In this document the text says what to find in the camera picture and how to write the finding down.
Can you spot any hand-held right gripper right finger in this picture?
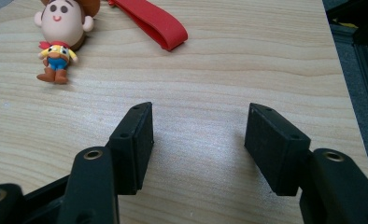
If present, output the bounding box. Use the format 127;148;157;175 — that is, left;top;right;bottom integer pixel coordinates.
244;102;368;224

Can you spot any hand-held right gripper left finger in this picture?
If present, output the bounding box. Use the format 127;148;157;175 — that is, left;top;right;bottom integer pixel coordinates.
58;101;155;224

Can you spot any cowboy doll figure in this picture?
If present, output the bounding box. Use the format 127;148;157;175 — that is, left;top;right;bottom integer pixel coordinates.
34;0;102;85

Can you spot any red strap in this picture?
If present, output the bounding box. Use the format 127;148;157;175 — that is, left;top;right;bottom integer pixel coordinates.
106;0;189;52

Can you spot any black metal frame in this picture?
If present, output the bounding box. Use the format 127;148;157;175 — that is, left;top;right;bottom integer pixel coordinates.
325;0;368;147

